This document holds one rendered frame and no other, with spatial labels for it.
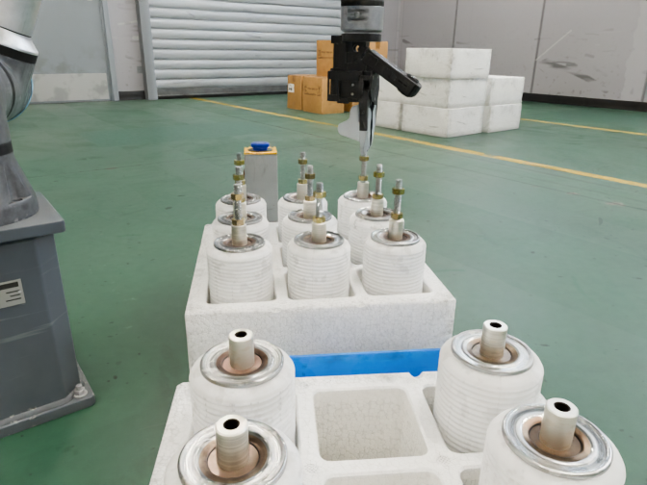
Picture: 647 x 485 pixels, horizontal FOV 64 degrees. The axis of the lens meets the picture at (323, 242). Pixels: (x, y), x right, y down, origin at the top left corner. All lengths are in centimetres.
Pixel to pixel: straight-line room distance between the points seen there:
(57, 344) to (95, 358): 18
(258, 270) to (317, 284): 9
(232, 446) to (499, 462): 19
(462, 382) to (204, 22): 585
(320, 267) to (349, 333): 11
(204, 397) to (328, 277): 34
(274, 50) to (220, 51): 72
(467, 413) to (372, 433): 14
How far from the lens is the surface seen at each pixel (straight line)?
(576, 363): 105
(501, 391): 49
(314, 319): 74
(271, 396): 46
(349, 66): 97
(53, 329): 84
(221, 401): 46
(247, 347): 47
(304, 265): 74
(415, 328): 78
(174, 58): 603
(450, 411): 52
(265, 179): 112
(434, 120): 351
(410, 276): 78
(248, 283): 74
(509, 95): 396
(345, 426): 60
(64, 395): 90
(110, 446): 82
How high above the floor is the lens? 52
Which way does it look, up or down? 21 degrees down
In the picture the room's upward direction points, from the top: 1 degrees clockwise
